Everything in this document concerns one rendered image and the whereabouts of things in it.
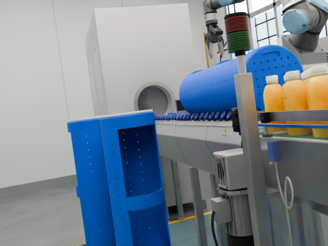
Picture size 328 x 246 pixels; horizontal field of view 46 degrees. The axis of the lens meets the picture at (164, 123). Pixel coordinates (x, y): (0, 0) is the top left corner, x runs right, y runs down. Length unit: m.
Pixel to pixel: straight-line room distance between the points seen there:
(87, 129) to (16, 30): 4.30
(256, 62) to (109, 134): 0.79
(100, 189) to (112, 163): 0.47
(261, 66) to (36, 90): 5.08
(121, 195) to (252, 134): 1.04
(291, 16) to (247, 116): 0.95
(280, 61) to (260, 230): 0.79
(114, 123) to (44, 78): 4.55
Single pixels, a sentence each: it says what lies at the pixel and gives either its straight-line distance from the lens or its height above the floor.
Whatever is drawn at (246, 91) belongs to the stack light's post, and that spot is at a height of 1.05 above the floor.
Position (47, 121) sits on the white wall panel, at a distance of 6.34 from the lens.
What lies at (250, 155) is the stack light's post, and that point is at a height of 0.88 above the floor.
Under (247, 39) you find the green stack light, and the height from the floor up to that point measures 1.19.
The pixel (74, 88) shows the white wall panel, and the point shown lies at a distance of 6.43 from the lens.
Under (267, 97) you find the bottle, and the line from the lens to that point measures 1.32.
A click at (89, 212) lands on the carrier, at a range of 2.43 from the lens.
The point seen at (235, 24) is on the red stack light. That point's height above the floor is 1.23.
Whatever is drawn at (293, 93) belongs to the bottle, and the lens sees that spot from 1.21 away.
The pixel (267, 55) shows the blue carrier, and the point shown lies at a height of 1.19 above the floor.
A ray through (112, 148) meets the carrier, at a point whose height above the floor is 0.87.
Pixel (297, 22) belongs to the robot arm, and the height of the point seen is 1.34.
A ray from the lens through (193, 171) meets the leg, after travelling 2.52.
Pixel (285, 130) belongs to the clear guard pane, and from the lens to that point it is 1.08.
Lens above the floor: 1.04
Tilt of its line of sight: 2 degrees down
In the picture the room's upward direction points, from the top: 7 degrees counter-clockwise
